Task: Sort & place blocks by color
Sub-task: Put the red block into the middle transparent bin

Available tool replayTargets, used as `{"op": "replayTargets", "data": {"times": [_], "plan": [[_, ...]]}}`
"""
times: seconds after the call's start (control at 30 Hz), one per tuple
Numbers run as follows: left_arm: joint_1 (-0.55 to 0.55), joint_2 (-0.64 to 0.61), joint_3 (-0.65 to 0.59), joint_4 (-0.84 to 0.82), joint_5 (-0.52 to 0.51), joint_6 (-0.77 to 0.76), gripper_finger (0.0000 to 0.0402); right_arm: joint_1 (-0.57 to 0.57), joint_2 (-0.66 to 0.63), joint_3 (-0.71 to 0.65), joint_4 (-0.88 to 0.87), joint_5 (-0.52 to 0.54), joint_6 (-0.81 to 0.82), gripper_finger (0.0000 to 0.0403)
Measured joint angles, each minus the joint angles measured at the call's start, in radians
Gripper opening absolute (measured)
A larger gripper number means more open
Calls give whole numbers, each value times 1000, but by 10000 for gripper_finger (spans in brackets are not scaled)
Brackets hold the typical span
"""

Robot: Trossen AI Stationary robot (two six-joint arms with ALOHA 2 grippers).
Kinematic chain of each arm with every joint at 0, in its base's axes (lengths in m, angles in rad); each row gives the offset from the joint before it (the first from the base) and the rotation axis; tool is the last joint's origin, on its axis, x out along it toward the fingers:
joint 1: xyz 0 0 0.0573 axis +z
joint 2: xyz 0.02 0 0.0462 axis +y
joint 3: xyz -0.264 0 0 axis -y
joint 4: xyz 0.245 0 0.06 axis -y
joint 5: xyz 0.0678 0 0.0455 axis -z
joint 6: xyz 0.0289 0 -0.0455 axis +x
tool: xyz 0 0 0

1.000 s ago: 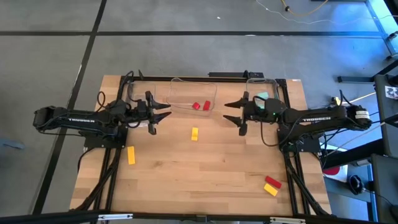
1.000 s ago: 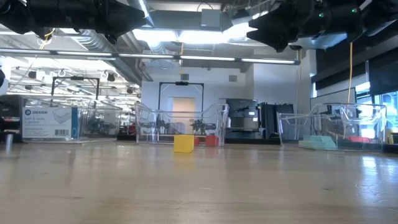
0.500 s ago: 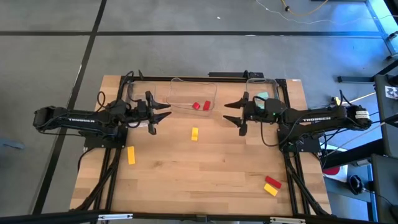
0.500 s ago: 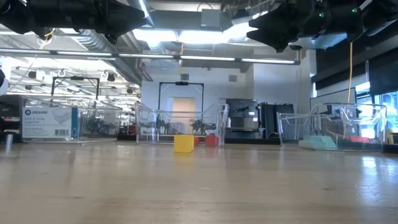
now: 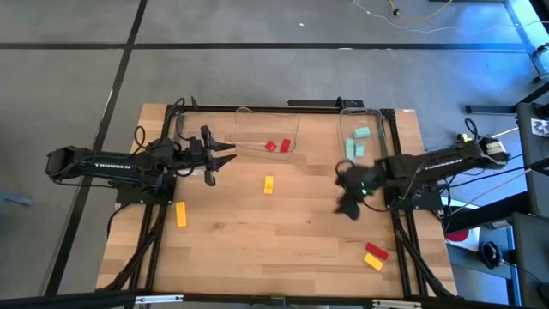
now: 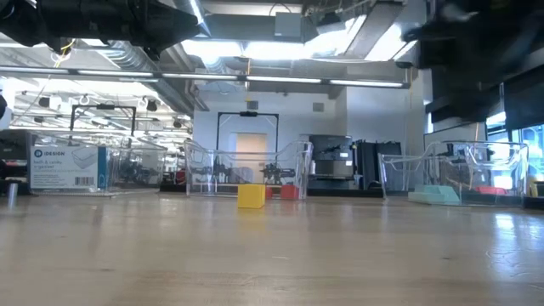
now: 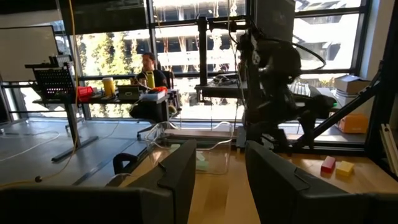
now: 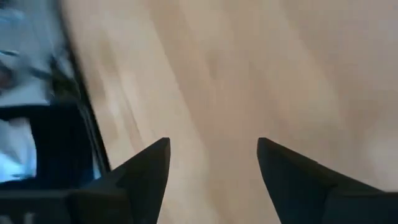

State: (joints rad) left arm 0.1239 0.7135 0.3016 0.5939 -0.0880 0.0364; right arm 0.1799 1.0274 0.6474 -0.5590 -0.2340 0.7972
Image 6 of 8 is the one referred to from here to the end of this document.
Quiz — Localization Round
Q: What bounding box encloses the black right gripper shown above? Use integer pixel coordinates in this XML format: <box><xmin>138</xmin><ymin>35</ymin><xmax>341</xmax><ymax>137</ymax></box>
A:
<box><xmin>401</xmin><ymin>16</ymin><xmax>512</xmax><ymax>87</ymax></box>

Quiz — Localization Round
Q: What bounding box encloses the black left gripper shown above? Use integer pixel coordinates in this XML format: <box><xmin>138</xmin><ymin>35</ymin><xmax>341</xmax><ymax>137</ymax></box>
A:
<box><xmin>54</xmin><ymin>0</ymin><xmax>201</xmax><ymax>60</ymax></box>

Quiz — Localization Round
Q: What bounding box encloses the teal triangular block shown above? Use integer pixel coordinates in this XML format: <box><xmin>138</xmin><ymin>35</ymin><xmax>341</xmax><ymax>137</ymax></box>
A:
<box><xmin>414</xmin><ymin>184</ymin><xmax>462</xmax><ymax>205</ymax></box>

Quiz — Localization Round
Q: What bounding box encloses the teal long rectangular block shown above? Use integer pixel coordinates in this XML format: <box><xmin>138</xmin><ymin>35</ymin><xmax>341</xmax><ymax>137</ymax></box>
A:
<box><xmin>407</xmin><ymin>190</ymin><xmax>445</xmax><ymax>206</ymax></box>

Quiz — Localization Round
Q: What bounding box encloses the yellow cube block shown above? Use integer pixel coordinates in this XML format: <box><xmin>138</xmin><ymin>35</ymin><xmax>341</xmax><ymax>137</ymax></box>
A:
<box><xmin>236</xmin><ymin>184</ymin><xmax>267</xmax><ymax>210</ymax></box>

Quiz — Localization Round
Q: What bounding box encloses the grey ceiling unit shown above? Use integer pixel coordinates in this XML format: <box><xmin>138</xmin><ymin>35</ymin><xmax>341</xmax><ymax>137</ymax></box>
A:
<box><xmin>274</xmin><ymin>11</ymin><xmax>306</xmax><ymax>40</ymax></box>

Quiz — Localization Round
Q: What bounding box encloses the black storage cabinet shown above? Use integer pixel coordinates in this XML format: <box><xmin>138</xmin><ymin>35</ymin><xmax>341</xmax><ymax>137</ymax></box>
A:
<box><xmin>354</xmin><ymin>139</ymin><xmax>403</xmax><ymax>191</ymax></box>

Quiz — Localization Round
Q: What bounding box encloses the clear plastic bin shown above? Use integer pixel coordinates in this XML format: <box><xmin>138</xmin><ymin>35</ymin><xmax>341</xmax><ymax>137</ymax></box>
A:
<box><xmin>184</xmin><ymin>139</ymin><xmax>315</xmax><ymax>201</ymax></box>
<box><xmin>377</xmin><ymin>140</ymin><xmax>530</xmax><ymax>208</ymax></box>

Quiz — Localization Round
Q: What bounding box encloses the black machine cabinet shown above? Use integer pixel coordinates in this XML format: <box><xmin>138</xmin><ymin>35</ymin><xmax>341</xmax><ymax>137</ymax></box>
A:
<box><xmin>309</xmin><ymin>134</ymin><xmax>354</xmax><ymax>191</ymax></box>

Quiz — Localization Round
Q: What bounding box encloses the clear bin with iDesign label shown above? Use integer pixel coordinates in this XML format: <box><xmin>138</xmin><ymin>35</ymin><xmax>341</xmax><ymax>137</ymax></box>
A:
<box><xmin>28</xmin><ymin>142</ymin><xmax>169</xmax><ymax>198</ymax></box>

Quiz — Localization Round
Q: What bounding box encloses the red container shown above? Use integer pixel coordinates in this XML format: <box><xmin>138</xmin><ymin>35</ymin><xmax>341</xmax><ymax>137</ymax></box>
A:
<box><xmin>475</xmin><ymin>185</ymin><xmax>507</xmax><ymax>196</ymax></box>

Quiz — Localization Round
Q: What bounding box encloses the black shelf unit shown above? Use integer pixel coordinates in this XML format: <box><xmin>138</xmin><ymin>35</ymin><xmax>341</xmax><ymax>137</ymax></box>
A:
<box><xmin>0</xmin><ymin>129</ymin><xmax>33</xmax><ymax>196</ymax></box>

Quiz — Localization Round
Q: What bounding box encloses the silver round air duct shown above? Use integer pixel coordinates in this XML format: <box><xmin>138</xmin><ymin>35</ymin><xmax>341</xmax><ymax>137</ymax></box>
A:
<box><xmin>97</xmin><ymin>40</ymin><xmax>212</xmax><ymax>116</ymax></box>

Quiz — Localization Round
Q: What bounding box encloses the black station frame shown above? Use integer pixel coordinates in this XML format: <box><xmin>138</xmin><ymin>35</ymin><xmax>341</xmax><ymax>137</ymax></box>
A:
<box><xmin>216</xmin><ymin>110</ymin><xmax>281</xmax><ymax>152</ymax></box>
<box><xmin>70</xmin><ymin>104</ymin><xmax>138</xmax><ymax>138</ymax></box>

